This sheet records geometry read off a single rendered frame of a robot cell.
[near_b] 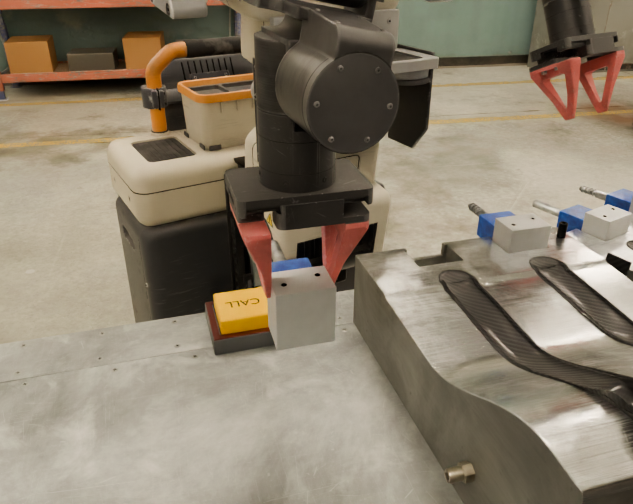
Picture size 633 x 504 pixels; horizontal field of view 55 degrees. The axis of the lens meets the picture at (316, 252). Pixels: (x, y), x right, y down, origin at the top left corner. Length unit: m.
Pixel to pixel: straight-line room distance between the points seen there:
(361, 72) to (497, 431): 0.26
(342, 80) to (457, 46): 6.17
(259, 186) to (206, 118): 0.81
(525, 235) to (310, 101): 0.42
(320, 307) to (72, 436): 0.27
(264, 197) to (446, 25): 6.03
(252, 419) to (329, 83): 0.35
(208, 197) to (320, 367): 0.66
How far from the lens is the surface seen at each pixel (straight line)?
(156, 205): 1.21
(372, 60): 0.35
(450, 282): 0.64
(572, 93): 0.87
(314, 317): 0.49
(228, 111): 1.26
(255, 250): 0.44
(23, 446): 0.62
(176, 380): 0.65
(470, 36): 6.54
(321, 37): 0.36
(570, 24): 0.90
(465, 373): 0.52
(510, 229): 0.70
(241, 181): 0.46
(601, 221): 0.86
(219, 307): 0.68
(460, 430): 0.51
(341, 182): 0.45
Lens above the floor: 1.21
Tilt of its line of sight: 28 degrees down
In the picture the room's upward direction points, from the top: straight up
